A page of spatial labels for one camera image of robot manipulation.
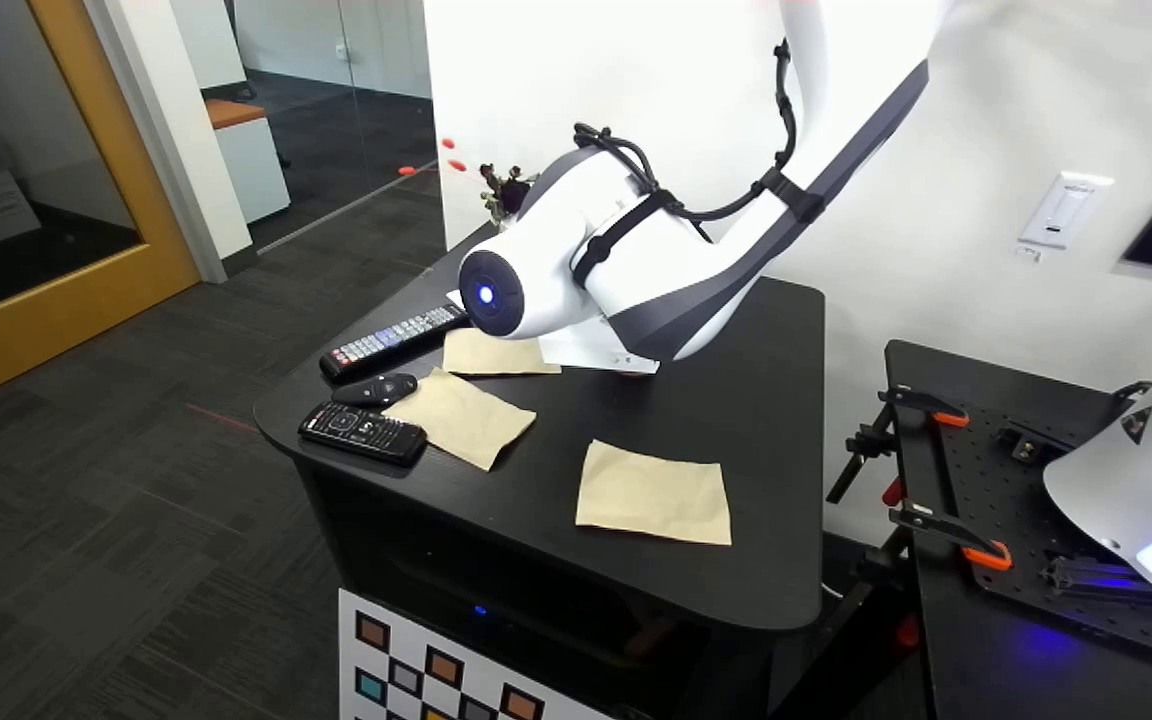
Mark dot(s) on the white cabinet wooden top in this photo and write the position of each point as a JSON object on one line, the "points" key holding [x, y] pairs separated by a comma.
{"points": [[253, 163]]}

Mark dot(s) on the medium black remote control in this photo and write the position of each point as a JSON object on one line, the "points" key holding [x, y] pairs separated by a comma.
{"points": [[363, 432]]}

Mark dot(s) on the crumpled white napkin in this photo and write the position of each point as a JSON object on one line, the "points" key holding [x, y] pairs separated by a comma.
{"points": [[658, 494]]}

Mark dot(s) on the white wall switch plate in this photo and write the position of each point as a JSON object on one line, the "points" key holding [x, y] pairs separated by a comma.
{"points": [[1062, 212]]}

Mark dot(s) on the black robot mounting cart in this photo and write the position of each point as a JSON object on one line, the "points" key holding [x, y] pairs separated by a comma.
{"points": [[989, 664]]}

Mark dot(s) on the long black remote control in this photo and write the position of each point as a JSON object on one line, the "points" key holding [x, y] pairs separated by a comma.
{"points": [[391, 341]]}

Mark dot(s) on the flat white napkin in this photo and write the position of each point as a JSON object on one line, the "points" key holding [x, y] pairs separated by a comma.
{"points": [[463, 423], [496, 352]]}

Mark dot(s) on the yellow wooden door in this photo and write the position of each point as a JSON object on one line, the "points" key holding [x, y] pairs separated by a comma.
{"points": [[68, 284]]}

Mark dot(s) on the colour checker board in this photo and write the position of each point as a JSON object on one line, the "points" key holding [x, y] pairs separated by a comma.
{"points": [[429, 672]]}

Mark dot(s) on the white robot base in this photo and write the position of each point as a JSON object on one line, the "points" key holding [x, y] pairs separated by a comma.
{"points": [[1122, 494]]}

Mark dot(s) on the small black remote control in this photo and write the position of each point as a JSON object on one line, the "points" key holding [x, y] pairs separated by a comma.
{"points": [[376, 389]]}

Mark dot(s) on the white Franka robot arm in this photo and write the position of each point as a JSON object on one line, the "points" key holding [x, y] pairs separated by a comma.
{"points": [[560, 253]]}

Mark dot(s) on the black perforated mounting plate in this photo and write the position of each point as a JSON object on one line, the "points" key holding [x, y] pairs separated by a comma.
{"points": [[1019, 494]]}

